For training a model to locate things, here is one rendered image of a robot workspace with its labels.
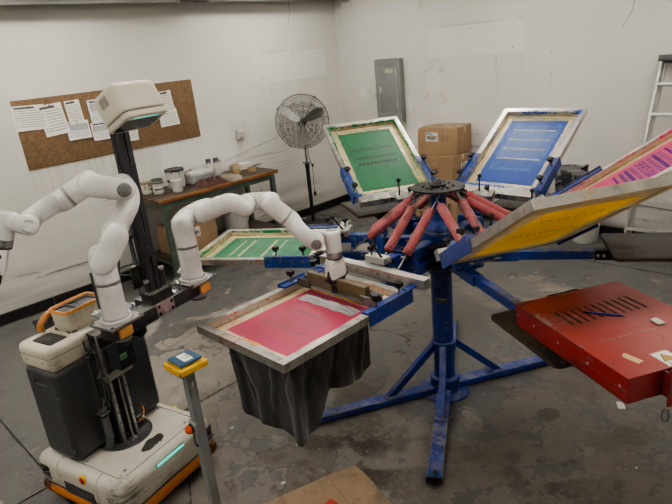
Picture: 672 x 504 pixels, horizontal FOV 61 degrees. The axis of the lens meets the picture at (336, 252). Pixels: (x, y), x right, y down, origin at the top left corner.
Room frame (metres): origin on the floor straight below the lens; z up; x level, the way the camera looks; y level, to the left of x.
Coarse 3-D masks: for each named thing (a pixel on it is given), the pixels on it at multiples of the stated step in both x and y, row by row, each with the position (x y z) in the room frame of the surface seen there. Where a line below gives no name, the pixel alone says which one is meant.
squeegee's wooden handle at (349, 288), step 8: (312, 272) 2.59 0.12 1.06; (312, 280) 2.58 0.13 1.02; (320, 280) 2.54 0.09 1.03; (336, 280) 2.46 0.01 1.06; (344, 280) 2.44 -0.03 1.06; (328, 288) 2.50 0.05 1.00; (344, 288) 2.43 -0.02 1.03; (352, 288) 2.39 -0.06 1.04; (360, 288) 2.35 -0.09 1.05; (368, 288) 2.35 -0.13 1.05; (352, 296) 2.39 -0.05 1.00; (368, 296) 2.35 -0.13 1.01
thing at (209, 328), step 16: (320, 272) 2.76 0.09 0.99; (288, 288) 2.60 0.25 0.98; (384, 288) 2.47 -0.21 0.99; (256, 304) 2.46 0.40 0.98; (208, 320) 2.31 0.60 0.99; (224, 320) 2.33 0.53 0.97; (352, 320) 2.16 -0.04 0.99; (368, 320) 2.19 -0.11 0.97; (208, 336) 2.21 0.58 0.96; (224, 336) 2.14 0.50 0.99; (336, 336) 2.05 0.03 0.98; (240, 352) 2.05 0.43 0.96; (256, 352) 1.97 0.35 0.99; (304, 352) 1.93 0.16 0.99; (320, 352) 1.98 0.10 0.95; (288, 368) 1.87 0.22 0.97
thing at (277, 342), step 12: (336, 300) 2.46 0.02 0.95; (312, 312) 2.36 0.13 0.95; (324, 312) 2.34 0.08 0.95; (336, 312) 2.33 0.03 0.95; (360, 312) 2.31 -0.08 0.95; (336, 324) 2.21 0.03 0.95; (276, 336) 2.16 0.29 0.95; (288, 336) 2.15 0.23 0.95; (312, 336) 2.12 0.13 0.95; (276, 348) 2.05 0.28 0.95; (288, 348) 2.04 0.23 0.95; (300, 348) 2.03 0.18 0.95
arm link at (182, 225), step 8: (176, 216) 2.44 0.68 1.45; (184, 216) 2.44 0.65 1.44; (192, 216) 2.49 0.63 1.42; (176, 224) 2.42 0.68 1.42; (184, 224) 2.42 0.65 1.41; (192, 224) 2.45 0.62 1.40; (176, 232) 2.42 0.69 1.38; (184, 232) 2.42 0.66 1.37; (192, 232) 2.44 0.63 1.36; (176, 240) 2.43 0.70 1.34; (184, 240) 2.42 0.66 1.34; (192, 240) 2.44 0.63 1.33; (184, 248) 2.42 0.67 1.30; (192, 248) 2.43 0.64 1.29
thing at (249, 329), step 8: (296, 296) 2.56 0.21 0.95; (320, 296) 2.53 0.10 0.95; (328, 296) 2.52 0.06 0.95; (280, 304) 2.48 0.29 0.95; (288, 304) 2.47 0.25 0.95; (296, 304) 2.46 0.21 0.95; (304, 304) 2.45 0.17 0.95; (312, 304) 2.45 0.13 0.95; (264, 312) 2.41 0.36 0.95; (272, 312) 2.40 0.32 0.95; (248, 320) 2.34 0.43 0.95; (256, 320) 2.33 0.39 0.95; (232, 328) 2.28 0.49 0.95; (240, 328) 2.27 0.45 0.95; (248, 328) 2.26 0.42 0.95; (256, 328) 2.25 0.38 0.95; (264, 328) 2.24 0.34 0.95; (248, 336) 2.18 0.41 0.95; (256, 336) 2.18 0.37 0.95; (264, 336) 2.17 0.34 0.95
